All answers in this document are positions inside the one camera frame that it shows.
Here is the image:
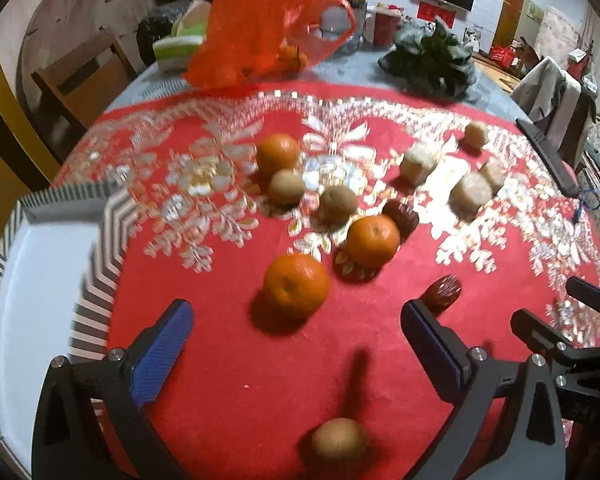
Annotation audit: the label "round banana slice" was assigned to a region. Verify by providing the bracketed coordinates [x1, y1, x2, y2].
[449, 172, 492, 216]

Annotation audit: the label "small banana piece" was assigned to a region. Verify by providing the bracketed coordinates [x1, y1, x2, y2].
[478, 158, 507, 194]

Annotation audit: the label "dark red date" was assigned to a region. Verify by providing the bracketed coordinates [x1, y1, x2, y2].
[382, 200, 419, 238]

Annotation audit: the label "kiwi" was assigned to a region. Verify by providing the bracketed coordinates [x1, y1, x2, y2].
[268, 169, 306, 206]
[311, 417, 370, 460]
[320, 185, 358, 224]

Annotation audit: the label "orange mandarin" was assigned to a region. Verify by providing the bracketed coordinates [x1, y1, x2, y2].
[262, 254, 330, 320]
[346, 214, 401, 269]
[256, 133, 300, 177]

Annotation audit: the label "large banana chunk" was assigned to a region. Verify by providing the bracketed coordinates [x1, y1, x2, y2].
[400, 142, 438, 188]

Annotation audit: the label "striped white tray box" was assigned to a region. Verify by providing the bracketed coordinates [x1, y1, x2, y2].
[0, 182, 138, 479]

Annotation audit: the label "grey jacket on chair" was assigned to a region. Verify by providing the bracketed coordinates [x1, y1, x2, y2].
[509, 56, 597, 170]

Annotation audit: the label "red embroidered table cloth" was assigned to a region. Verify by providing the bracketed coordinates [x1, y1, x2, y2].
[57, 84, 600, 479]

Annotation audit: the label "green leafy vegetables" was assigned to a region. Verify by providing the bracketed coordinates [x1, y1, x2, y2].
[378, 18, 476, 102]

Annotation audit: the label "red mug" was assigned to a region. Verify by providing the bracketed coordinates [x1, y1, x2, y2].
[363, 4, 403, 47]

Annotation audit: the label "glass jar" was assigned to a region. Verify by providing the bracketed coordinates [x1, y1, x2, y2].
[318, 0, 366, 55]

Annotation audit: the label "wooden chair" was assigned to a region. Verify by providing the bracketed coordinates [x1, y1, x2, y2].
[23, 28, 137, 162]

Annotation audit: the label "red plastic bag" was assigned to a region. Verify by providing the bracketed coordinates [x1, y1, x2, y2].
[184, 0, 355, 90]

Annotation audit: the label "green tissue pack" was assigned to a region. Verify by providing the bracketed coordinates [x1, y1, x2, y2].
[152, 0, 211, 72]

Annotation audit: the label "black plastic bag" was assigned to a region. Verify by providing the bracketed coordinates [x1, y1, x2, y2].
[136, 0, 189, 66]

